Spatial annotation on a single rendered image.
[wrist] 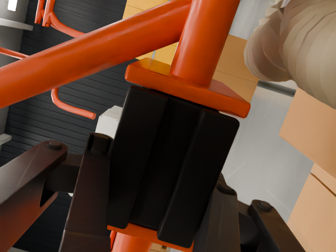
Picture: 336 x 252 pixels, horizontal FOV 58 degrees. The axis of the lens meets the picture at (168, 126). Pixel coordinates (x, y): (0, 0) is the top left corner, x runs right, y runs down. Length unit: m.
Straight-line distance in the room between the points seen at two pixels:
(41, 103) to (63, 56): 11.54
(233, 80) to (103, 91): 9.48
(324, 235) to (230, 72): 0.96
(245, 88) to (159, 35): 1.52
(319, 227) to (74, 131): 10.84
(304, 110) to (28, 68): 0.25
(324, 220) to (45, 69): 0.91
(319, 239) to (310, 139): 0.72
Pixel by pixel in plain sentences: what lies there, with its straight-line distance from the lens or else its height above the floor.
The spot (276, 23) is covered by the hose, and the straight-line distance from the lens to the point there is 0.19.
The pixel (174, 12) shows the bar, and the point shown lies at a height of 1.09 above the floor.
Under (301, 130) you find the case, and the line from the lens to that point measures 0.33.
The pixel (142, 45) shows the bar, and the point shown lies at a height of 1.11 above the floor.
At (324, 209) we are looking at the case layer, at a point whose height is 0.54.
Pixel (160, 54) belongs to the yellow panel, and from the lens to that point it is 7.41.
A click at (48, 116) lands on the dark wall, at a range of 11.75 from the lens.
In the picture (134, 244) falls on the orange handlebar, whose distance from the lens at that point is 0.18.
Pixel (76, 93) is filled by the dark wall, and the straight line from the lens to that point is 11.26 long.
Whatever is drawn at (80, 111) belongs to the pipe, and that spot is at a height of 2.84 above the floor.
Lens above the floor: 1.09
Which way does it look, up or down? 3 degrees down
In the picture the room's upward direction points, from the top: 73 degrees counter-clockwise
